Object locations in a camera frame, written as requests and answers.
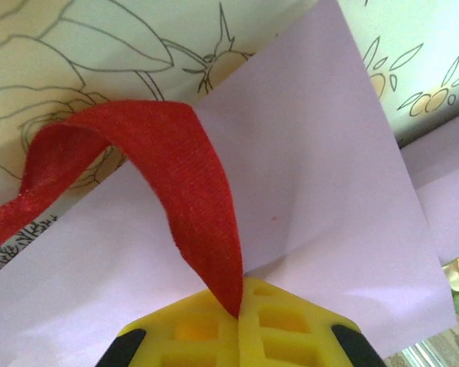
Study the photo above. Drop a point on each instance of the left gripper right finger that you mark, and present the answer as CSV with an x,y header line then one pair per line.
x,y
290,336

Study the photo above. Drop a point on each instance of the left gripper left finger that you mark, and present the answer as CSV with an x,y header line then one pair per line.
x,y
191,344

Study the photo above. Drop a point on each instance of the red ribbon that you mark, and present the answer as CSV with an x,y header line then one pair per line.
x,y
183,160

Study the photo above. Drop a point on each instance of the purple and pink wrapping paper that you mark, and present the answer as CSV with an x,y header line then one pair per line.
x,y
310,153

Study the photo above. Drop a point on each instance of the floral patterned table mat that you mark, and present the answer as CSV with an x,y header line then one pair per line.
x,y
61,38

